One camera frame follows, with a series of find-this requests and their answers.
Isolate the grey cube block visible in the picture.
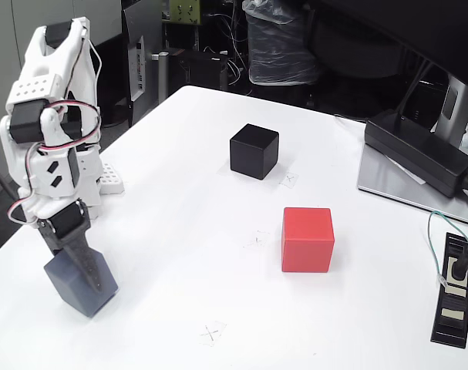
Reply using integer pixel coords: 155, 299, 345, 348
43, 248, 119, 319

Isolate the black cube block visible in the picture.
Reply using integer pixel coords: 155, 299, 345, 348
229, 123, 280, 181

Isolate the white perforated table clamp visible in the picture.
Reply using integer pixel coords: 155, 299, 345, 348
96, 162, 126, 197

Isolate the dark computer tower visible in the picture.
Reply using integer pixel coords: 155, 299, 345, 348
120, 0, 169, 129

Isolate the black equipment box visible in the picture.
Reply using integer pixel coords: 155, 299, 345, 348
167, 48, 229, 93

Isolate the red cube block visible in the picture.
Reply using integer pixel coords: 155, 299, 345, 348
281, 207, 336, 274

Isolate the green perforated board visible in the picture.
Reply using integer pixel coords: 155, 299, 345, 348
169, 0, 200, 25

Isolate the plastic-wrapped black bin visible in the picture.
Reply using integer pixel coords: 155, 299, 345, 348
241, 0, 322, 86

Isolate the silver monitor stand base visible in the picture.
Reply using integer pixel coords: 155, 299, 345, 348
357, 144, 468, 227

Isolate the black power adapter brick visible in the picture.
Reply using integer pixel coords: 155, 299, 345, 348
363, 109, 468, 198

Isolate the black table power socket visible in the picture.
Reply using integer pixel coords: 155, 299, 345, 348
429, 231, 468, 350

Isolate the black power plug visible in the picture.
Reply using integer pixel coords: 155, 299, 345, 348
451, 234, 468, 281

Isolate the black monitor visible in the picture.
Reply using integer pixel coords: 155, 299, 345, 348
314, 0, 468, 93

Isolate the silver monitor stand neck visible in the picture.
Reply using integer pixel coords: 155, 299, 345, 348
433, 72, 468, 150

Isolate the silver metal post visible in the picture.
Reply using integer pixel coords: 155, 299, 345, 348
151, 51, 170, 102

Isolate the green thin cable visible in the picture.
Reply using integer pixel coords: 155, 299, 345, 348
426, 210, 468, 287

